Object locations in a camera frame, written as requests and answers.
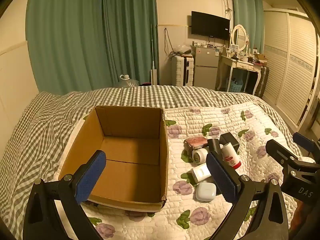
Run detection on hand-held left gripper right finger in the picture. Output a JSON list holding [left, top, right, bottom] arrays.
[[205, 152, 292, 240]]

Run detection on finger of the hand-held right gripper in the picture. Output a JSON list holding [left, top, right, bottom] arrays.
[[266, 139, 320, 178], [293, 132, 320, 157]]

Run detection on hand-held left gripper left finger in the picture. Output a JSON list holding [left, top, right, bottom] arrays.
[[23, 150, 107, 240]]

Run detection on white earbud case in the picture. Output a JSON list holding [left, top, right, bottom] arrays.
[[195, 182, 217, 202]]

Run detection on white cylindrical device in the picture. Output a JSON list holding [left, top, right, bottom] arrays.
[[191, 162, 212, 182]]

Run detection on white tube with red label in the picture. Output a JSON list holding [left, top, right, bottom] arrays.
[[222, 142, 242, 168]]

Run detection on white jar with green print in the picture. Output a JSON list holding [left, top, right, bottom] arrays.
[[192, 148, 210, 165]]

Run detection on black cube-shaped box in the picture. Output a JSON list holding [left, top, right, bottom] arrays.
[[219, 133, 239, 153]]

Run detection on pink patterned case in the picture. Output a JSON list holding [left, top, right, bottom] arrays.
[[184, 137, 208, 150]]

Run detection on brown cardboard box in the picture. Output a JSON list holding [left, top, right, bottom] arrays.
[[58, 106, 168, 212]]

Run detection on white floral quilt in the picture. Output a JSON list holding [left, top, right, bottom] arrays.
[[54, 102, 310, 240]]

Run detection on dark suitcase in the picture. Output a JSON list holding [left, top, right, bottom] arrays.
[[255, 66, 270, 98]]

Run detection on grey checked bed sheet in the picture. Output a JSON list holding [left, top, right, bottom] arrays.
[[0, 85, 300, 240]]

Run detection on white louvred wardrobe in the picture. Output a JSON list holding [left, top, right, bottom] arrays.
[[262, 9, 320, 128]]

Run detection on blue plastic basket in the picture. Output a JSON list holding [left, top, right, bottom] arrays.
[[228, 76, 244, 93]]

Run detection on white dressing table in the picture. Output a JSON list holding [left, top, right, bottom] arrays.
[[217, 54, 268, 95]]

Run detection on clear large water bottle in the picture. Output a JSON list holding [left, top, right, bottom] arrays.
[[117, 74, 140, 88]]

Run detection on silver fridge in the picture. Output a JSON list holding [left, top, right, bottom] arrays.
[[193, 46, 220, 89]]

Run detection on white suitcase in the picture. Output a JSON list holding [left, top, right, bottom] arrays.
[[171, 54, 195, 87]]

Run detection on white oval mirror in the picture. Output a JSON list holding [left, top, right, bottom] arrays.
[[230, 24, 250, 53]]

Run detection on clear plastic bag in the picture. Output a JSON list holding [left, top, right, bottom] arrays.
[[172, 44, 193, 55]]

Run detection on narrow green curtain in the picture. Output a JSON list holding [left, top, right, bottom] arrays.
[[230, 0, 265, 63]]

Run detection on wide green curtain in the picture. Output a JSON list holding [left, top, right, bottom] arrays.
[[26, 0, 159, 95]]

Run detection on black wall television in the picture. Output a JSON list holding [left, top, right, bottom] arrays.
[[191, 11, 230, 41]]

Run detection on hanging black cables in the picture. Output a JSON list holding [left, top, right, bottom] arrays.
[[164, 27, 175, 57]]

